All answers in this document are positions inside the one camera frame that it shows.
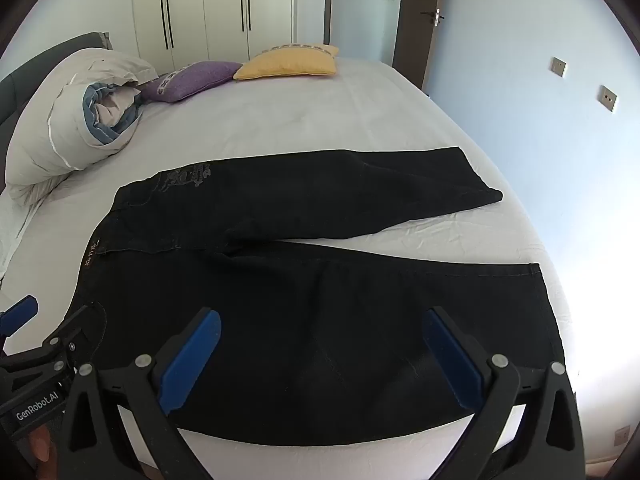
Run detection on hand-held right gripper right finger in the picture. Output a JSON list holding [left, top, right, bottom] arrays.
[[424, 306, 586, 480]]

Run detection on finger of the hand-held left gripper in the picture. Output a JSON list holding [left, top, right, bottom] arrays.
[[42, 303, 108, 366], [0, 295, 39, 337]]

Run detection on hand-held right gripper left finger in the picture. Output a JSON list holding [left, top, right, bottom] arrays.
[[57, 308, 222, 480]]

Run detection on black pants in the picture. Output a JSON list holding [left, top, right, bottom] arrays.
[[62, 146, 568, 448]]

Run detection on person's left hand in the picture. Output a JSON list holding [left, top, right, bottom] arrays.
[[27, 430, 51, 463]]

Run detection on white cloth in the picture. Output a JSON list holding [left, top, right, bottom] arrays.
[[0, 192, 48, 281]]

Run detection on rolled white duvet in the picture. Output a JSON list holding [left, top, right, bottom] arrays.
[[5, 47, 161, 206]]

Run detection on purple pillow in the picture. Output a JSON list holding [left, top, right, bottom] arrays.
[[141, 61, 244, 103]]

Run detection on yellow pillow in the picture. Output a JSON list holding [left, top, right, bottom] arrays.
[[233, 51, 337, 81]]

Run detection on dark brown door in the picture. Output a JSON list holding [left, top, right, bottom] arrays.
[[391, 0, 453, 93]]

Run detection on patterned beige pillow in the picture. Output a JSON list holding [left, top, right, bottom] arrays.
[[260, 43, 340, 58]]

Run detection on white wardrobe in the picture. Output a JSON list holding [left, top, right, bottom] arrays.
[[131, 0, 331, 73]]

